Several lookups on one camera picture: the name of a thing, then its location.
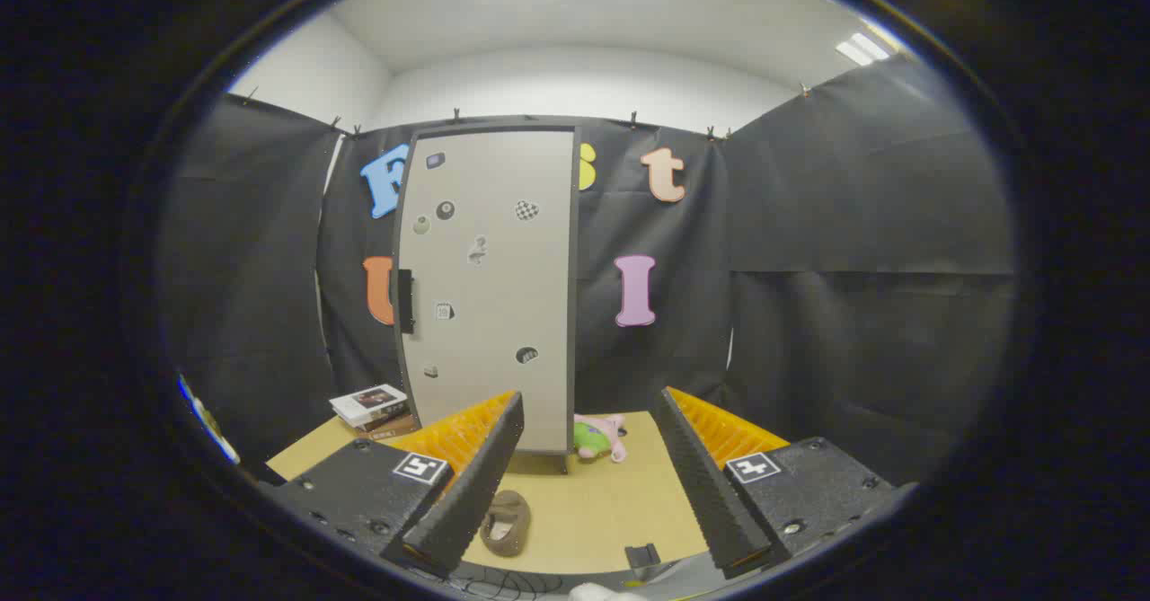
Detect white tray with small items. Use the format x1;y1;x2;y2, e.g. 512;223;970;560
190;399;242;465

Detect tangle of black cables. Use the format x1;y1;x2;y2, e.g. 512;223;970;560
449;569;560;598

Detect white book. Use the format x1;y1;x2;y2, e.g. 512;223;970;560
330;384;410;427

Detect small ceiling light panel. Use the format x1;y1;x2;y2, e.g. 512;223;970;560
836;32;890;66

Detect pink and green plush toy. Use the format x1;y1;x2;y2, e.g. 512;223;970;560
573;414;628;464

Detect white lumpy object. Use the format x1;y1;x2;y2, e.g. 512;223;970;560
569;583;648;601

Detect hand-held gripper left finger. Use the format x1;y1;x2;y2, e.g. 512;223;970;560
259;391;526;579

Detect brown book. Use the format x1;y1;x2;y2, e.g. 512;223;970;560
359;414;421;441

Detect black backdrop cloth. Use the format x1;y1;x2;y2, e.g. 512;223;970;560
160;53;1016;485

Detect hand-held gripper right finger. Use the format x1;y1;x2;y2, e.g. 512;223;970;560
649;386;919;580

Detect brown fuzzy shoe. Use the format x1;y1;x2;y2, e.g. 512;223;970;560
479;490;531;558

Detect dark grey shoe cabinet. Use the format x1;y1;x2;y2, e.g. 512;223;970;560
390;116;583;476

